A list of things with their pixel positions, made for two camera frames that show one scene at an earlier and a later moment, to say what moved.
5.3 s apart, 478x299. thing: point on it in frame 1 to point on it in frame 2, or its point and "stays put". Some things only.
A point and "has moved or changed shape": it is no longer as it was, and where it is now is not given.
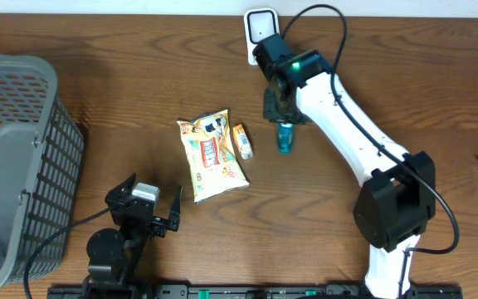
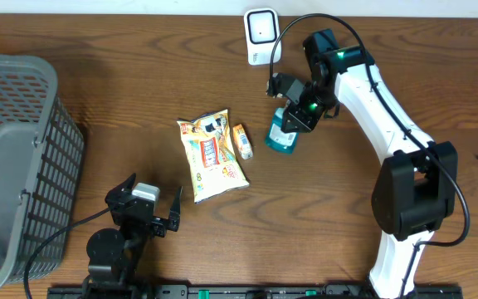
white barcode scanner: x=260 y=24 stays put
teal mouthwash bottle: x=285 y=138 has moved or changed shape
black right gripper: x=270 y=111 to x=303 y=121
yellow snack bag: x=214 y=166 stays put
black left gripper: x=158 y=226 stays put
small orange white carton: x=242 y=142 stays put
